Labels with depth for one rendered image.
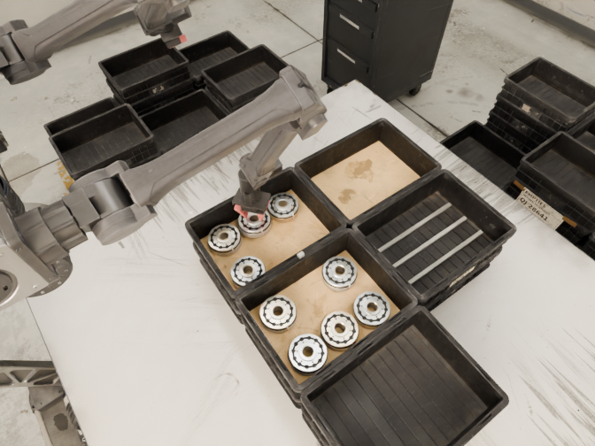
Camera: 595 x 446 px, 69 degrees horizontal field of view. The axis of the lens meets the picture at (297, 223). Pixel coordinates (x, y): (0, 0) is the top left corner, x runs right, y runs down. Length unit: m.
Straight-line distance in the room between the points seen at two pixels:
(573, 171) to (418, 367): 1.40
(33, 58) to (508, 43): 3.46
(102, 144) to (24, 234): 1.65
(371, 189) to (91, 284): 0.99
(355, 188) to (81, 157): 1.37
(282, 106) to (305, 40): 3.00
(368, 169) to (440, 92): 1.83
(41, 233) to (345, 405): 0.82
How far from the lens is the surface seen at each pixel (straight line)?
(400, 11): 2.57
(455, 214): 1.51
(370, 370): 1.22
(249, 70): 2.57
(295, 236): 1.37
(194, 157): 0.71
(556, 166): 2.33
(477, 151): 2.56
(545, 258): 1.70
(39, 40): 1.07
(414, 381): 1.23
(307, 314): 1.25
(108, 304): 1.54
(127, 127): 2.36
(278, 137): 0.90
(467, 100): 3.32
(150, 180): 0.72
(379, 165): 1.58
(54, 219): 0.71
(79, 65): 3.84
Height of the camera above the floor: 1.99
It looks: 56 degrees down
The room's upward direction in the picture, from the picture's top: 1 degrees counter-clockwise
